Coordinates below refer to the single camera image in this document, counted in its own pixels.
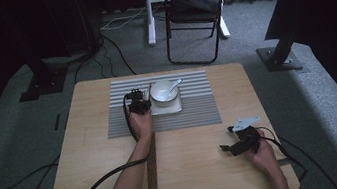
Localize grey striped placemat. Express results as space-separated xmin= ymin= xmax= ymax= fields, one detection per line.
xmin=99 ymin=66 xmax=223 ymax=141

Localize white square plate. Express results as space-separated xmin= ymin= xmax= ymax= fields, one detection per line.
xmin=143 ymin=82 xmax=184 ymax=118

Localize black stand with square base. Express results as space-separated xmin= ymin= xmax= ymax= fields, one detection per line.
xmin=13 ymin=52 xmax=73 ymax=104

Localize thin black cable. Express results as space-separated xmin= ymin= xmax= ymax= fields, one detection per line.
xmin=277 ymin=129 xmax=337 ymax=189

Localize person's right hand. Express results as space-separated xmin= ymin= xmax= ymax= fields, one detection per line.
xmin=242 ymin=124 xmax=282 ymax=178

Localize tangled black cables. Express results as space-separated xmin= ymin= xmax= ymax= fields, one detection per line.
xmin=67 ymin=29 xmax=137 ymax=85

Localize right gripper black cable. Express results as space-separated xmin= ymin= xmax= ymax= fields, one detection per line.
xmin=255 ymin=120 xmax=309 ymax=188

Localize person's left hand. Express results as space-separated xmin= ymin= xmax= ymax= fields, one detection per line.
xmin=127 ymin=108 xmax=157 ymax=145

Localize white cable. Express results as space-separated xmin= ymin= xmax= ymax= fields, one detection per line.
xmin=98 ymin=6 xmax=151 ymax=32

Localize black folding chair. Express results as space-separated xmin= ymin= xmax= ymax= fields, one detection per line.
xmin=158 ymin=0 xmax=244 ymax=71

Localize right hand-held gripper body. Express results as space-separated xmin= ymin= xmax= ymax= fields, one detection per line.
xmin=225 ymin=114 xmax=266 ymax=158

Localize grey tape piece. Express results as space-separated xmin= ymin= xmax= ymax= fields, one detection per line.
xmin=278 ymin=156 xmax=292 ymax=167

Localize brown wooden chopstick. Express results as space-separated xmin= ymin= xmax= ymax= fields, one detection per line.
xmin=145 ymin=82 xmax=155 ymax=104

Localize dark cloth bag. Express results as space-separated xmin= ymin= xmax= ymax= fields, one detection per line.
xmin=171 ymin=0 xmax=225 ymax=19

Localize white desk frame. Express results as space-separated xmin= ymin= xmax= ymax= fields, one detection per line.
xmin=141 ymin=0 xmax=241 ymax=51

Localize row of brown chopsticks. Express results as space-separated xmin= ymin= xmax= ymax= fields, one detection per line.
xmin=137 ymin=131 xmax=165 ymax=189

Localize white ceramic spoon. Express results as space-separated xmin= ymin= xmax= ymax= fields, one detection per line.
xmin=157 ymin=77 xmax=186 ymax=99

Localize black stand with grey base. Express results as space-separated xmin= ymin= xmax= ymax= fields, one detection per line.
xmin=254 ymin=29 xmax=305 ymax=77

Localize white ceramic bowl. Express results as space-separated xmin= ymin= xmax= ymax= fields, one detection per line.
xmin=147 ymin=77 xmax=182 ymax=107

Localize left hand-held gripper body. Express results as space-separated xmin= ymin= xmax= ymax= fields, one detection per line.
xmin=123 ymin=86 xmax=149 ymax=118

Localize black tape strip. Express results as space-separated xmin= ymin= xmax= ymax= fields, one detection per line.
xmin=51 ymin=113 xmax=64 ymax=132

